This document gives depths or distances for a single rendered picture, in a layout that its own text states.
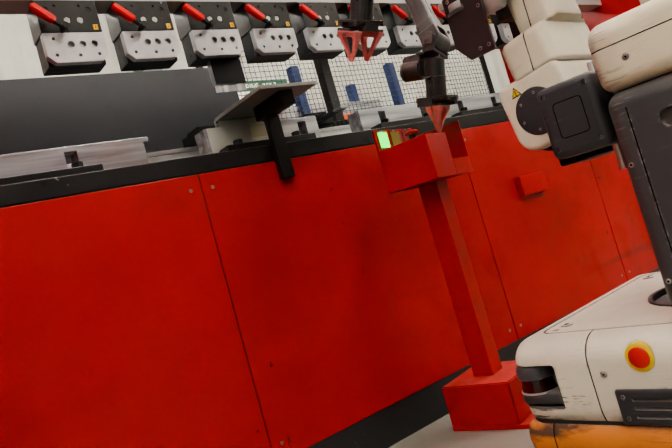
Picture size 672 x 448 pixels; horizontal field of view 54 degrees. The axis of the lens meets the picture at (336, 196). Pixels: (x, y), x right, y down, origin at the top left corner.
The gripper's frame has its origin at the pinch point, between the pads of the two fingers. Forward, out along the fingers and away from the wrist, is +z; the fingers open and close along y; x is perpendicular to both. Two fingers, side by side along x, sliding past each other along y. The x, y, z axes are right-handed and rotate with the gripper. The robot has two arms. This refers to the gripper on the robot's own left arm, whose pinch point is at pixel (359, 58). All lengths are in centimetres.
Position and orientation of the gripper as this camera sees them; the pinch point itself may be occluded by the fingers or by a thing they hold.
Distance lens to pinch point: 166.0
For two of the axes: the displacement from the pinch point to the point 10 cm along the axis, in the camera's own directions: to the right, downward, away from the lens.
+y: -7.3, 1.6, -6.6
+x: 6.8, 2.3, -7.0
